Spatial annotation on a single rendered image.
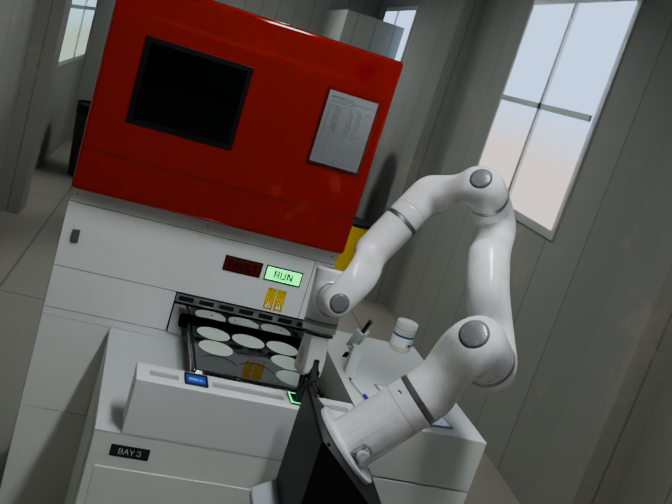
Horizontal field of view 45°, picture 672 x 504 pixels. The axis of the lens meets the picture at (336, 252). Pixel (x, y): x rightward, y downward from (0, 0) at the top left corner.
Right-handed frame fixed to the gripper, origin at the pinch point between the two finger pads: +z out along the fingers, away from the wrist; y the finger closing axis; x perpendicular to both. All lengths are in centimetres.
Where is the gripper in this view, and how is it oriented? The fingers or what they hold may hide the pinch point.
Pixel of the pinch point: (302, 393)
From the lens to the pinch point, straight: 200.1
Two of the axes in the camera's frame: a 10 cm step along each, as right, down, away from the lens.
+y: 2.6, 0.8, -9.6
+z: -2.5, 9.7, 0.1
